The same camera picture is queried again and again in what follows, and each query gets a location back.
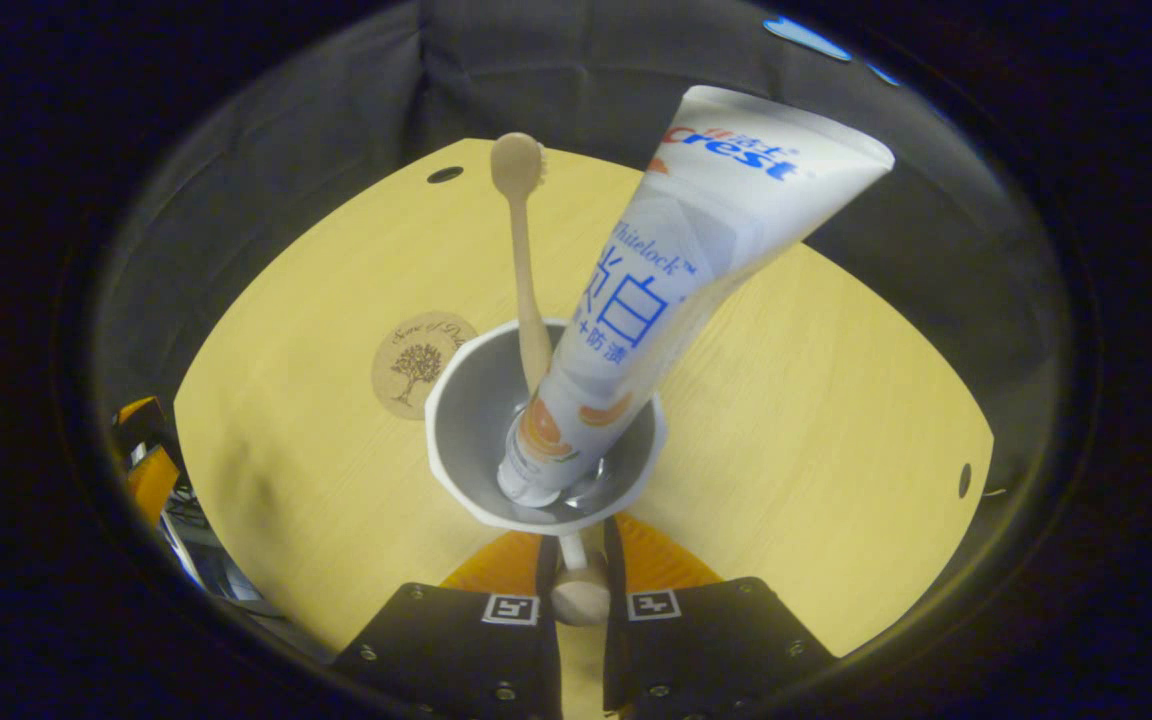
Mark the pale toothbrush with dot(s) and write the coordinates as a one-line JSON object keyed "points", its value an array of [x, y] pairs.
{"points": [[518, 165]]}

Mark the round cork coaster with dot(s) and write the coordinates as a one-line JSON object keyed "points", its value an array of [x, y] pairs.
{"points": [[406, 370]]}

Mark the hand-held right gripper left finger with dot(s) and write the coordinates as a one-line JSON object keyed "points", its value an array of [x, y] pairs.
{"points": [[546, 565]]}

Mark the white toothpaste tube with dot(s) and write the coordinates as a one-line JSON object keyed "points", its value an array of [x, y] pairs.
{"points": [[716, 200]]}

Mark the light wooden desktop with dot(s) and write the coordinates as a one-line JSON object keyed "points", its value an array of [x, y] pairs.
{"points": [[816, 400]]}

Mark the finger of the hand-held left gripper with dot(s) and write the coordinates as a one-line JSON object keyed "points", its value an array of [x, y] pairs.
{"points": [[154, 480], [134, 408]]}

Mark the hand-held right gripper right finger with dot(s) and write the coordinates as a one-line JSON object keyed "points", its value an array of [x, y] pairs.
{"points": [[616, 570]]}

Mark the black backdrop cloth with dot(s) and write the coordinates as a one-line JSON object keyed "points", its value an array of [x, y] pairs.
{"points": [[336, 90]]}

